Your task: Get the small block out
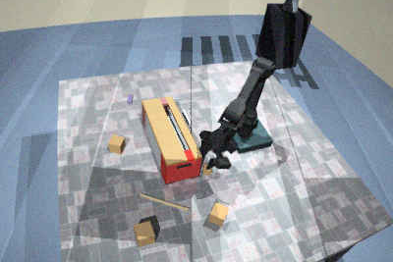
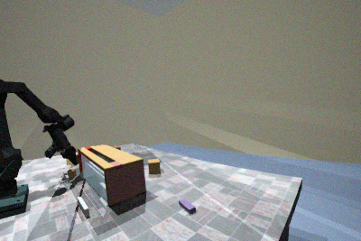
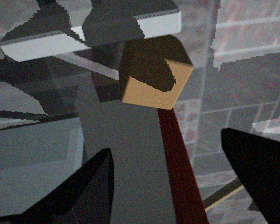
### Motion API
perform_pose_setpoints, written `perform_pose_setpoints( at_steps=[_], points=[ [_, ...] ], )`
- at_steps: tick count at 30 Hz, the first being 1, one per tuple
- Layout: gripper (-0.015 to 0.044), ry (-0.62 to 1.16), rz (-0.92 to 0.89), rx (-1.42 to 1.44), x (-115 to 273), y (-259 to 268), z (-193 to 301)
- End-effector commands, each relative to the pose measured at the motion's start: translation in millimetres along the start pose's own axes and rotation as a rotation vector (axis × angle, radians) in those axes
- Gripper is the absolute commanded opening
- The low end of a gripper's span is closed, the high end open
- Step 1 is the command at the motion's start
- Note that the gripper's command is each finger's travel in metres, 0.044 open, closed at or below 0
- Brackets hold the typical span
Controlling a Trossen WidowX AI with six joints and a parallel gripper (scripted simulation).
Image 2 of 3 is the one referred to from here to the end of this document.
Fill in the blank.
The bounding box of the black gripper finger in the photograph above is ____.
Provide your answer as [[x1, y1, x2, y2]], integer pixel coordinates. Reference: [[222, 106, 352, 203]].
[[65, 153, 78, 166]]

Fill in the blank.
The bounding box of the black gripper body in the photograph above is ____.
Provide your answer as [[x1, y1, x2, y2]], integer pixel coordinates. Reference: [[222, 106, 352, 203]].
[[52, 133, 76, 159]]

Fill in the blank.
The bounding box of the small purple block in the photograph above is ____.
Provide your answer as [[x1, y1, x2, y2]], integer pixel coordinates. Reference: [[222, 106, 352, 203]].
[[179, 199, 196, 213]]

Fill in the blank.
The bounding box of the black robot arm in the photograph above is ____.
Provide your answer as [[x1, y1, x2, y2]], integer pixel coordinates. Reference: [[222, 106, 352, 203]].
[[0, 79, 74, 199]]

